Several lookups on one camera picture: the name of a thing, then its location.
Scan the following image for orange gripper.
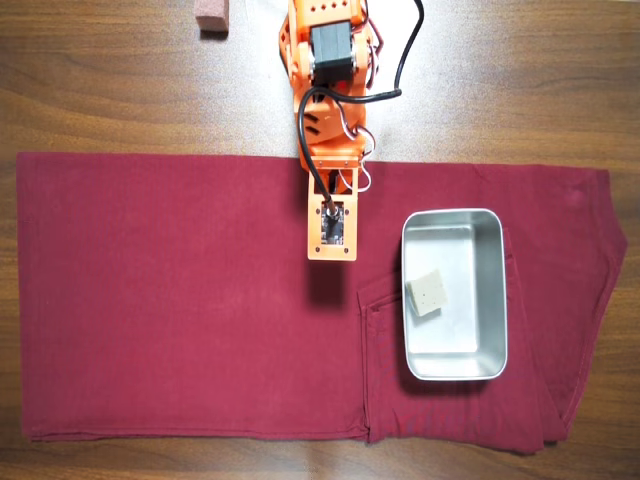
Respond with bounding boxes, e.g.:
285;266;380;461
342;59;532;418
299;140;366;196

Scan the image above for beige speckled cube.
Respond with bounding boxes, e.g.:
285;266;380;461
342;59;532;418
405;268;450;318

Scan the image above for pink sponge block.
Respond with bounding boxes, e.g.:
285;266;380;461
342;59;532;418
194;0;231;34

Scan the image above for rectangular metal tray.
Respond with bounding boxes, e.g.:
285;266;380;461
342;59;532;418
399;207;510;383

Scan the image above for dark red cloth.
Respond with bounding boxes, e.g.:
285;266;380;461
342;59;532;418
15;151;629;455

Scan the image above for white servo wire bundle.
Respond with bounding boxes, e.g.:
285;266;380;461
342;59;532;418
330;95;377;194

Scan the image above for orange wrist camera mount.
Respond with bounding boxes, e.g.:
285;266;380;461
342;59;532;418
306;167;360;263

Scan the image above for red black servo wires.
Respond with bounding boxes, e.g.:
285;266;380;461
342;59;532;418
360;0;386;94

